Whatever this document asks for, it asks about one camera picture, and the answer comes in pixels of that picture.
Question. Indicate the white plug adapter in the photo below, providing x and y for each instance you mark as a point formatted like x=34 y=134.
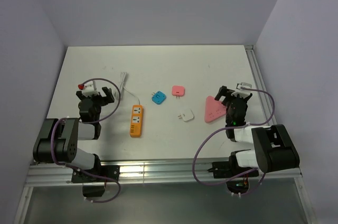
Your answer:
x=186 y=115

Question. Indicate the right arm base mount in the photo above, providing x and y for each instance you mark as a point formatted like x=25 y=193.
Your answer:
x=227 y=169

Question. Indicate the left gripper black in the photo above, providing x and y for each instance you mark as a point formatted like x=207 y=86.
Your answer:
x=108 y=93

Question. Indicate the blue plug adapter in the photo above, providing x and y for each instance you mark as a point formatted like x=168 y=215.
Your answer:
x=158 y=97

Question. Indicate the aluminium rail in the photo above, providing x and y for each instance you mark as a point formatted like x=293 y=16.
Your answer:
x=264 y=99
x=141 y=172

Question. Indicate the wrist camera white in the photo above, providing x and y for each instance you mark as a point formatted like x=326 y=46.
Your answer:
x=242 y=89
x=88 y=89

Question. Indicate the right aluminium rail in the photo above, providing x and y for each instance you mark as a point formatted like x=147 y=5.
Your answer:
x=264 y=99

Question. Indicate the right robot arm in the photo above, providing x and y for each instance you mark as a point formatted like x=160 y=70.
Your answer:
x=273 y=149

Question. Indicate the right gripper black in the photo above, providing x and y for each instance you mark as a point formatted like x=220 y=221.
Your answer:
x=224 y=92

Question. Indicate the front aluminium rail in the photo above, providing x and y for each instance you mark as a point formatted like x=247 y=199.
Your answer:
x=141 y=172

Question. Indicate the pink triangular power strip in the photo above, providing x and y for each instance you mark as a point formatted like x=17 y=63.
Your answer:
x=214 y=109

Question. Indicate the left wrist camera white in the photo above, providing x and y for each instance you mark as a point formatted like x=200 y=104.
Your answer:
x=88 y=89

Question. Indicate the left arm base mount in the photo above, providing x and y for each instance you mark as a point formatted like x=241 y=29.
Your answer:
x=95 y=175

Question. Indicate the orange power strip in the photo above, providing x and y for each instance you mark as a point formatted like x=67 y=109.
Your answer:
x=136 y=121

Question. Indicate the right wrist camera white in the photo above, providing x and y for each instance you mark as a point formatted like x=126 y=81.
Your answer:
x=242 y=89

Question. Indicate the pink plug adapter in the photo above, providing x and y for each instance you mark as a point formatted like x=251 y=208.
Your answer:
x=178 y=91

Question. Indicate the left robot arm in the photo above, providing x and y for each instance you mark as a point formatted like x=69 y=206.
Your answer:
x=57 y=142

